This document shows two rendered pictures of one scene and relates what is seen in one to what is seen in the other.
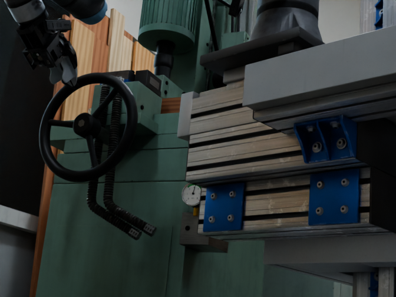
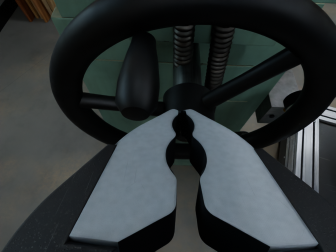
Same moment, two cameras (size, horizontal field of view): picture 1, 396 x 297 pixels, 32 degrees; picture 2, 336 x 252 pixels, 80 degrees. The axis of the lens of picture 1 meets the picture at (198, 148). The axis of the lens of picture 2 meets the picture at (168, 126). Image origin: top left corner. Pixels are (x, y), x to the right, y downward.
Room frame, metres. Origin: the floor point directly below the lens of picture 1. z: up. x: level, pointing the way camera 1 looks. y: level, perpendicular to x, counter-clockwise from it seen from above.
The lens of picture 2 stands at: (1.54, 0.36, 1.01)
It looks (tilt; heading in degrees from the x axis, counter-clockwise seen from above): 63 degrees down; 332
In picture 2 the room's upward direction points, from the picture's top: 3 degrees clockwise
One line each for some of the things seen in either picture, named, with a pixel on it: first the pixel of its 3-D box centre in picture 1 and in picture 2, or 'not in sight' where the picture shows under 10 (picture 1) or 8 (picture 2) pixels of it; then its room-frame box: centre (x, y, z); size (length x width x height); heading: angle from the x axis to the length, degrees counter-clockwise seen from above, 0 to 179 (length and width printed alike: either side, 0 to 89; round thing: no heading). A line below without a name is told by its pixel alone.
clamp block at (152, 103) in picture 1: (126, 106); not in sight; (1.77, 0.20, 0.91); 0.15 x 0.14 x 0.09; 63
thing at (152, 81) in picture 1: (131, 82); not in sight; (1.76, 0.20, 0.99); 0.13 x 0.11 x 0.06; 63
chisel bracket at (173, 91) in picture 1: (163, 96); not in sight; (1.96, 0.12, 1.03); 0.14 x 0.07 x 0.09; 153
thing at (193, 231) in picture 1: (205, 233); (275, 97); (1.70, -0.04, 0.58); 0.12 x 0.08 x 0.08; 153
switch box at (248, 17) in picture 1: (249, 25); not in sight; (2.17, -0.14, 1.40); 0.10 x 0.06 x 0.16; 153
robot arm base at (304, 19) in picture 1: (286, 39); not in sight; (1.16, -0.14, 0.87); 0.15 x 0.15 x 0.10
